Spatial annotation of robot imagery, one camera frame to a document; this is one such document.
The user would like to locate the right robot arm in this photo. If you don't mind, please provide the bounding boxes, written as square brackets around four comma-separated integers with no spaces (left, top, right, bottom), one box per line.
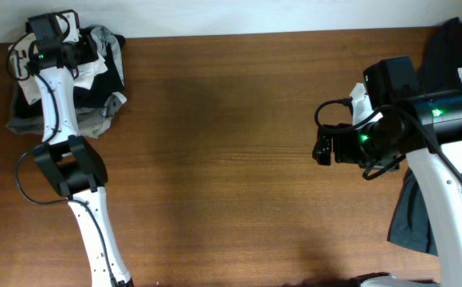
[313,89,462,286]

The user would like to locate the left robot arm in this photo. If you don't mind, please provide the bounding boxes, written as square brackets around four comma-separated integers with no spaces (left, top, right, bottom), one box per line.
[27,38,133,286]

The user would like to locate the folded black garment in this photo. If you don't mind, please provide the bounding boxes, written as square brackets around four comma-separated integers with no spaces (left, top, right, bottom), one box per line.
[10,26,126,119]

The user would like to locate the black t-shirt with print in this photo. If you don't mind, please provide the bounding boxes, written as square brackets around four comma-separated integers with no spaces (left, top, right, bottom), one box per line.
[386,17,462,257]

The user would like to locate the white t-shirt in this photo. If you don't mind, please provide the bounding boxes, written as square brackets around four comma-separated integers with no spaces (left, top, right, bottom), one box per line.
[7,33,108,105]

